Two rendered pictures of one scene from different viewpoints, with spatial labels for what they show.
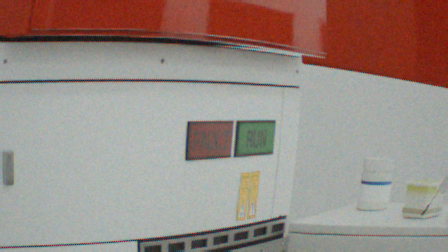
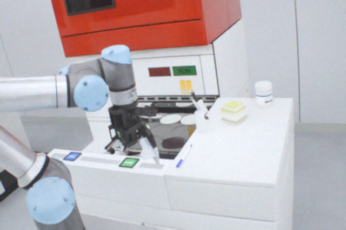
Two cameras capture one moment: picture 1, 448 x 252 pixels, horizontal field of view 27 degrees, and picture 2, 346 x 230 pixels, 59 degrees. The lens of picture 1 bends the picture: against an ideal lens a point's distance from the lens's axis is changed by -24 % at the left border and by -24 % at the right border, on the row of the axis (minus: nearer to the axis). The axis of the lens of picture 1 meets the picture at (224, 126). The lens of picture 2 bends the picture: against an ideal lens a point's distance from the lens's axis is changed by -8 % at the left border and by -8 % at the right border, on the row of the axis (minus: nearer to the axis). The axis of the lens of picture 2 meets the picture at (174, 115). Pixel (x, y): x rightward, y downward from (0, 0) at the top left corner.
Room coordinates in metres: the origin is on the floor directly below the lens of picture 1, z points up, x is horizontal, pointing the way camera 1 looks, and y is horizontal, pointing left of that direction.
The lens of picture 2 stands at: (1.52, -1.54, 1.53)
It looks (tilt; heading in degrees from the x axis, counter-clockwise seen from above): 23 degrees down; 90
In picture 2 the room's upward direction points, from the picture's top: 10 degrees counter-clockwise
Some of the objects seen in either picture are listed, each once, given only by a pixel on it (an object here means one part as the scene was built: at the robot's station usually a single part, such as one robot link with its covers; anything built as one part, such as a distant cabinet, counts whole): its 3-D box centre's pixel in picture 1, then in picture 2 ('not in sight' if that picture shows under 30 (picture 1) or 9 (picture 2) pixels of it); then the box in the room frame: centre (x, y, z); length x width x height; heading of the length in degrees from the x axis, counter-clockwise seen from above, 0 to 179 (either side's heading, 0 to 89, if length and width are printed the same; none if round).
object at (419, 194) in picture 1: (424, 199); (233, 112); (1.76, -0.38, 1.00); 0.07 x 0.07 x 0.07; 38
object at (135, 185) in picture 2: not in sight; (105, 176); (1.24, -0.50, 0.89); 0.55 x 0.09 x 0.14; 153
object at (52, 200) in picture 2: not in sight; (54, 209); (1.19, -0.88, 1.05); 0.13 x 0.12 x 0.14; 108
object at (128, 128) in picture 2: not in sight; (126, 121); (1.40, -0.68, 1.17); 0.09 x 0.08 x 0.12; 48
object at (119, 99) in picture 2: not in sight; (124, 94); (1.41, -0.68, 1.25); 0.08 x 0.08 x 0.05
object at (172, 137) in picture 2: not in sight; (160, 130); (1.46, -0.20, 0.90); 0.34 x 0.34 x 0.01; 63
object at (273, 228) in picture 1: (219, 239); (173, 98); (1.55, -0.01, 0.96); 0.44 x 0.01 x 0.02; 153
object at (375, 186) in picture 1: (376, 184); (264, 94); (1.92, -0.29, 1.01); 0.07 x 0.07 x 0.10
